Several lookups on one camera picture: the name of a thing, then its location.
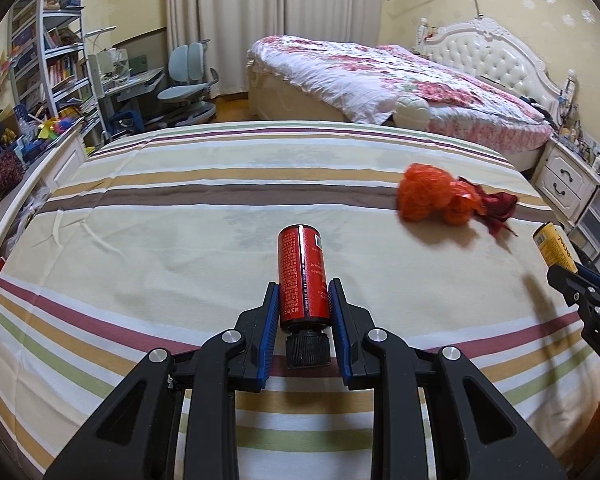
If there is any nightstand clutter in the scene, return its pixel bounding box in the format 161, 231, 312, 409
555, 110, 600, 171

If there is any white bookshelf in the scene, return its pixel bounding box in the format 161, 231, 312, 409
7, 0, 106, 146

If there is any dark red mesh net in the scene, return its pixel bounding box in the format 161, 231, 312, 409
472, 177, 521, 238

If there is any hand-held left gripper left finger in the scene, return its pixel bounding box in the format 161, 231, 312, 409
42, 281, 281, 480

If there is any grey office chair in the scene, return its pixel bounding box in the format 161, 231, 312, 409
155, 42, 220, 128

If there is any white wooden bed rail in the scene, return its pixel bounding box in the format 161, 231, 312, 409
0, 125, 86, 291

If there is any red can with black cap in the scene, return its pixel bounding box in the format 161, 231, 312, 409
278, 225, 331, 368

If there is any plastic drawer unit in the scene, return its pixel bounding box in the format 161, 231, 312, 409
575, 180, 600, 263

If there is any white nightstand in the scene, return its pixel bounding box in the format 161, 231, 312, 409
532, 137, 600, 231

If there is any yellow can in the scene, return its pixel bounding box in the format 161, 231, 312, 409
532, 221, 579, 275

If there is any white desk lamp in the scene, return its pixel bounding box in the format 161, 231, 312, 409
82, 25, 117, 86

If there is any white tufted headboard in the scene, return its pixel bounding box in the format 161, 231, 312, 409
415, 17, 578, 116

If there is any study desk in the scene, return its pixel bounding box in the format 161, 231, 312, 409
97, 67, 166, 136

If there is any pile of colourful toys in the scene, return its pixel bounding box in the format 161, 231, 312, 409
20, 115, 83, 157

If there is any orange foam fruit net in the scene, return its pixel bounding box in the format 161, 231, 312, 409
396, 162, 481, 226

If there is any beige curtain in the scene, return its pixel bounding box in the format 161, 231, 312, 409
166, 0, 383, 98

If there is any bed with floral quilt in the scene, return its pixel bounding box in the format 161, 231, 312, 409
247, 35, 556, 153

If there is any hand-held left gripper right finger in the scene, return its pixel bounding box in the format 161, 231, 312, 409
328, 278, 568, 480

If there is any maroon fuzzy cloth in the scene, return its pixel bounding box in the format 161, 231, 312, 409
0, 152, 25, 206

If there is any blue plastic stool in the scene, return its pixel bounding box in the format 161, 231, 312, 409
107, 110, 146, 137

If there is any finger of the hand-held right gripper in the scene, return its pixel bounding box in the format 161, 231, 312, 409
576, 261, 600, 293
546, 263, 597, 307

